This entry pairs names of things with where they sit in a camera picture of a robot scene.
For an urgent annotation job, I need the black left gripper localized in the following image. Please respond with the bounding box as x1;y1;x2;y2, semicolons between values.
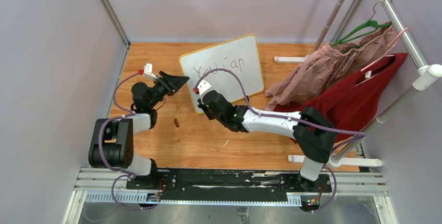
148;72;189;109

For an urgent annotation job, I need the brown marker cap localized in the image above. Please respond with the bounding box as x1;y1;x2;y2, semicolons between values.
174;119;180;128

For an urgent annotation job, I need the yellow framed whiteboard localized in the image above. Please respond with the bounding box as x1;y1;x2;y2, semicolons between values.
179;34;264;114

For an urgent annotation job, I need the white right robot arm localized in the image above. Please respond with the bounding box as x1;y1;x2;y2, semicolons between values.
198;90;338;192

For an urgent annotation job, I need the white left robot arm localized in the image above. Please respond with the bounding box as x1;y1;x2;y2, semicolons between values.
88;71;189;189

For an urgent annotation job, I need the pink garment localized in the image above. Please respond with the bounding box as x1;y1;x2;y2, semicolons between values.
264;26;398;110

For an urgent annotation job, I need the red garment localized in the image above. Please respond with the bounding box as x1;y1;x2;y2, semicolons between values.
273;53;408;131

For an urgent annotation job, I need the green clothes hanger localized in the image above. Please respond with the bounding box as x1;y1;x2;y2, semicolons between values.
331;0;394;47

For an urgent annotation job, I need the pink clothes hanger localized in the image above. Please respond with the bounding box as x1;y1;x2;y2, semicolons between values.
355;27;409;86

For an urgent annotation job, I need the metal clothes rack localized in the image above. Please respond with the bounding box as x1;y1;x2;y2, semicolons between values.
274;0;442;169

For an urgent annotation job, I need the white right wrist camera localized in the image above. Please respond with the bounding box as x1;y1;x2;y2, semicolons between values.
197;79;212;99

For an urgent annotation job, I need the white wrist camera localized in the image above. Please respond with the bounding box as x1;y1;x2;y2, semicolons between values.
197;79;212;99
143;63;157;81

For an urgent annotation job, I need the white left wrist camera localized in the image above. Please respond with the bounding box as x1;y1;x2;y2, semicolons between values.
143;63;157;81

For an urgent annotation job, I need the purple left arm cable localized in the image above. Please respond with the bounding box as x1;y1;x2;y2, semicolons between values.
98;69;163;211

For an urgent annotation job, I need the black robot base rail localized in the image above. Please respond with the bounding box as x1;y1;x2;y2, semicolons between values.
70;167;389;213

